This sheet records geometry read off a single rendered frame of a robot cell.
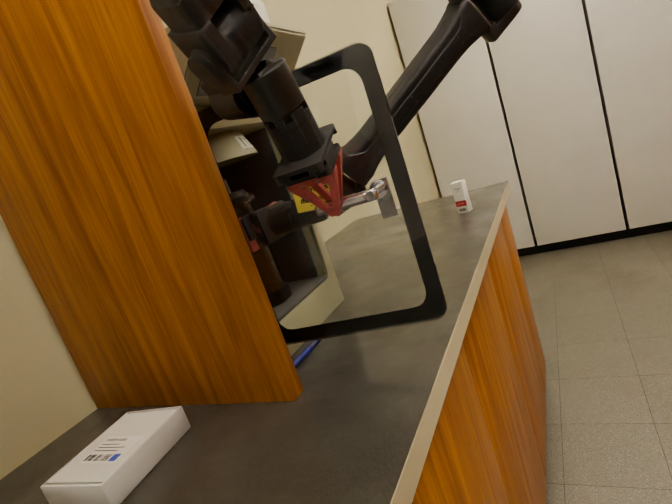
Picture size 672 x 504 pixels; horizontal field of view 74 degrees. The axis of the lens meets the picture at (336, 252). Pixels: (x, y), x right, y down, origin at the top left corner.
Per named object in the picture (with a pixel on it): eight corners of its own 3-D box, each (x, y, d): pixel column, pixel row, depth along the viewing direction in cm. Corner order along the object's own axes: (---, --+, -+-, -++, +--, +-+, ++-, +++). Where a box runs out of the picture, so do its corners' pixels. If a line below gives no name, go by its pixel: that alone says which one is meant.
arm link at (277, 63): (254, 71, 46) (289, 44, 49) (220, 79, 51) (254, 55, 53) (286, 129, 50) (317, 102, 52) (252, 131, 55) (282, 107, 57)
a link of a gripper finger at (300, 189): (311, 231, 60) (276, 174, 55) (320, 201, 65) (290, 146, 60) (357, 219, 57) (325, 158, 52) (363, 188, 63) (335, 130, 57)
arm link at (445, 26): (485, -52, 62) (529, 3, 67) (466, -49, 66) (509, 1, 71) (305, 192, 74) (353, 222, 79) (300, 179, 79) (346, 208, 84)
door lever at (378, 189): (329, 212, 66) (323, 195, 65) (390, 195, 62) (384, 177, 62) (317, 221, 61) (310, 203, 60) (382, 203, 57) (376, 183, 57)
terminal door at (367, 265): (275, 345, 77) (186, 117, 69) (450, 315, 66) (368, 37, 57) (273, 347, 77) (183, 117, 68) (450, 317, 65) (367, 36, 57)
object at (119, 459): (51, 511, 60) (38, 486, 59) (136, 431, 74) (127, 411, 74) (114, 511, 55) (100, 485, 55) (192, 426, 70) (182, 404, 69)
